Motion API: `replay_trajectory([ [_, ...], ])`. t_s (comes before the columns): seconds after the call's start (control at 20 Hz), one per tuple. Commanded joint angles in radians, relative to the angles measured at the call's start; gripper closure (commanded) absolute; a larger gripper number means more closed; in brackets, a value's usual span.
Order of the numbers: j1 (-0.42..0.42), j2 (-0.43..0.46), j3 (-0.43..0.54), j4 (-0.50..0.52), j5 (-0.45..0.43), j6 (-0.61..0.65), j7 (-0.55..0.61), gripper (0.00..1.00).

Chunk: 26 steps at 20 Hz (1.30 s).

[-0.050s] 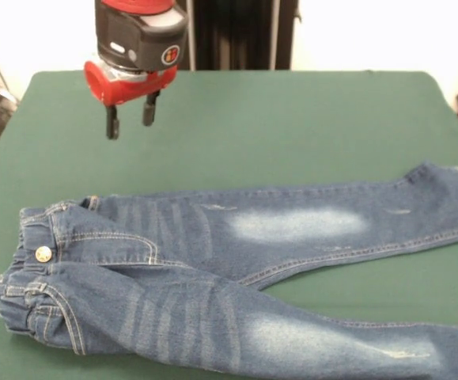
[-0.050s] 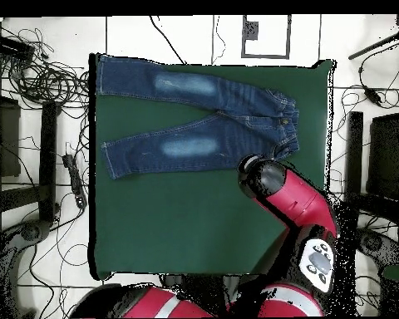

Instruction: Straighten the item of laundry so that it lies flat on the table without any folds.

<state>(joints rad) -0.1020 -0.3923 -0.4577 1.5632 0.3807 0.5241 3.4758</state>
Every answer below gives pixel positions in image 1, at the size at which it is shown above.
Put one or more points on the blue denim jeans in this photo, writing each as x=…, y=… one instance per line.
x=213, y=277

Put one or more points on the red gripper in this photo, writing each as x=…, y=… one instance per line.
x=129, y=86

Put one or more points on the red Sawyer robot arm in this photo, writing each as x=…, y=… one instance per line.
x=141, y=35

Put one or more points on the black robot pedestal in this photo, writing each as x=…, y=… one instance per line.
x=240, y=39

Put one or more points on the dark green table cloth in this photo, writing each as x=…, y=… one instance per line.
x=292, y=118

